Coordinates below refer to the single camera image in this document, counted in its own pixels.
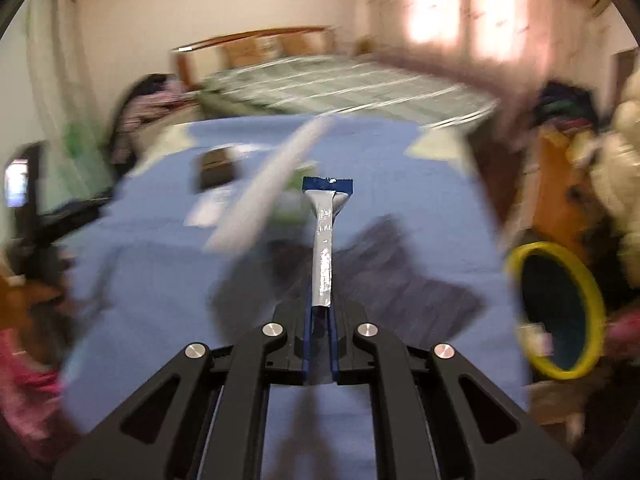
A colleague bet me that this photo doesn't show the sliding wardrobe doors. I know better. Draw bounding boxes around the sliding wardrobe doors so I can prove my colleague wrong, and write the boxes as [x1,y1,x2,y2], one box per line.
[0,0,116,196]

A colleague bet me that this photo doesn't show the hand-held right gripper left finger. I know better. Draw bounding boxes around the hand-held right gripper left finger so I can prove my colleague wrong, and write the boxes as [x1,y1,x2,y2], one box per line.
[52,297,313,480]

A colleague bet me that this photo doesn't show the orange wooden cabinet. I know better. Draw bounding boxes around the orange wooden cabinet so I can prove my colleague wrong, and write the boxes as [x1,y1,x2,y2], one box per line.
[520,130,601,261]

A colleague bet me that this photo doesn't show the heap of dark clothes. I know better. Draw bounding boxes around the heap of dark clothes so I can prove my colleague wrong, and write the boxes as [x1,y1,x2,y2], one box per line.
[532,80,601,133]

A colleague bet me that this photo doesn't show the small dark box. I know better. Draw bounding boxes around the small dark box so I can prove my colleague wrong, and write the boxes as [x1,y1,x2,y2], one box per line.
[192,145,241,193]

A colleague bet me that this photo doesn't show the brown pillow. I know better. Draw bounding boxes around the brown pillow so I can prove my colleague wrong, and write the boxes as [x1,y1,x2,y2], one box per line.
[282,32,326,56]
[222,37,281,61]

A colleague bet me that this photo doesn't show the white paper strip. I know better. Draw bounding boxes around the white paper strip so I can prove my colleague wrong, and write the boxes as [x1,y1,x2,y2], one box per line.
[202,115,336,256]

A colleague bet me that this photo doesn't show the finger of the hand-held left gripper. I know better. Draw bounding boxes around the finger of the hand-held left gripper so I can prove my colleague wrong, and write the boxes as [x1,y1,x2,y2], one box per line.
[35,196,114,249]

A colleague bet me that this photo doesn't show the pink sheer curtain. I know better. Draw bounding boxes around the pink sheer curtain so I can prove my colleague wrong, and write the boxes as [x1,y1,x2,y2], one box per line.
[370,0,616,111]

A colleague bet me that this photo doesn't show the blue patterned table cloth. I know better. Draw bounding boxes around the blue patterned table cloth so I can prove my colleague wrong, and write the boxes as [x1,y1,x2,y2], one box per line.
[60,112,531,480]

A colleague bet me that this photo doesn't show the wooden headboard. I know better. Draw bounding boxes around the wooden headboard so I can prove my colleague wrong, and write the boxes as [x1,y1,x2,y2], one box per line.
[172,25,336,86]

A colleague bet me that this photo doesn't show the silver wrapper with blue end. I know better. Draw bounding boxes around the silver wrapper with blue end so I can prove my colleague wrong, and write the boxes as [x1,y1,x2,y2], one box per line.
[301,176,355,386]

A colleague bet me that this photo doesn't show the white padded jacket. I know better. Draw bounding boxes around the white padded jacket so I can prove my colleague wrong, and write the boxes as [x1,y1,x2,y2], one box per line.
[575,67,640,241]

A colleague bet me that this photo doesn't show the bed with green checked quilt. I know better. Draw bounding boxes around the bed with green checked quilt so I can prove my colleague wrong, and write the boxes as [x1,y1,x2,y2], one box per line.
[197,52,501,128]

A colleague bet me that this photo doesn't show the yellow rimmed trash bin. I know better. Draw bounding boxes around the yellow rimmed trash bin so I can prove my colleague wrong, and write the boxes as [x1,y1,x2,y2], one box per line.
[505,241,607,381]

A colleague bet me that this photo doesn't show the pink patterned clothing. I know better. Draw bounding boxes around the pink patterned clothing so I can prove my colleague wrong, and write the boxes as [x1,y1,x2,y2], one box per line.
[0,330,68,461]

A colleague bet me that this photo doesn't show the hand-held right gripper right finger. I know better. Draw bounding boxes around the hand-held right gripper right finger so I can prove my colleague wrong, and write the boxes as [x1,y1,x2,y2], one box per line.
[327,297,583,480]

